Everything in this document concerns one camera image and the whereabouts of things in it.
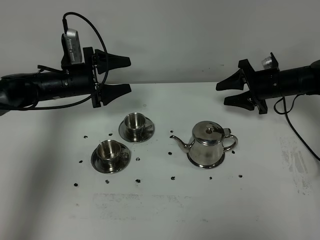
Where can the rear stainless steel teacup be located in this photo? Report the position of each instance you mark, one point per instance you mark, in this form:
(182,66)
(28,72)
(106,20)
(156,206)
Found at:
(136,124)

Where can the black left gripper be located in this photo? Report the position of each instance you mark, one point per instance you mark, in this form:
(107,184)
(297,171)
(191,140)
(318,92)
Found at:
(104,62)

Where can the stainless steel saucer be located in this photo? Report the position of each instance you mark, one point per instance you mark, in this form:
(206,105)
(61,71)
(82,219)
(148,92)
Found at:
(109,168)
(147,133)

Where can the front stainless steel teacup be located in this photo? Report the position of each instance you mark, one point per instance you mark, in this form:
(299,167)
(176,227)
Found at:
(111,151)

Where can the stainless steel teacup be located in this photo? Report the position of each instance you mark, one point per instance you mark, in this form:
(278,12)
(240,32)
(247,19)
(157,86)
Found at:
(111,151)
(136,124)

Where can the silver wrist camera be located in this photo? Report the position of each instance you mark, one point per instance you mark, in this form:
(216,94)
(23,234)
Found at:
(267,63)
(72,47)

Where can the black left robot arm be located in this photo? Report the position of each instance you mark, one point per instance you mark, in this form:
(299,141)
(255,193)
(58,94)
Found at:
(26,90)

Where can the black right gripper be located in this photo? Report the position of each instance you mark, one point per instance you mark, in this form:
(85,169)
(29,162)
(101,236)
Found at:
(261,84)

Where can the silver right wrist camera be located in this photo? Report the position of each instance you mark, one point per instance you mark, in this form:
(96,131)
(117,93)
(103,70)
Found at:
(267,63)

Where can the steel teapot saucer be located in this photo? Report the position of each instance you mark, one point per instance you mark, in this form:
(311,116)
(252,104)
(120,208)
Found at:
(207,160)

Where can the front stainless steel saucer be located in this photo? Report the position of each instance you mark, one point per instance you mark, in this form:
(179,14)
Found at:
(109,168)

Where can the rear stainless steel saucer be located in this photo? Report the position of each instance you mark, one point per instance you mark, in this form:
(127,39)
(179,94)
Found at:
(147,133)

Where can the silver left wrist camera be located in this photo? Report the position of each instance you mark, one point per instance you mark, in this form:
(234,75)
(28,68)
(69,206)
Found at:
(72,47)

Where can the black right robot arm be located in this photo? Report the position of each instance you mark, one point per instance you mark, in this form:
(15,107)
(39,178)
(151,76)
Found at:
(297,81)

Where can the stainless steel teapot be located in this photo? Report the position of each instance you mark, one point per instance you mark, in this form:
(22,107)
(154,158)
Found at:
(207,136)

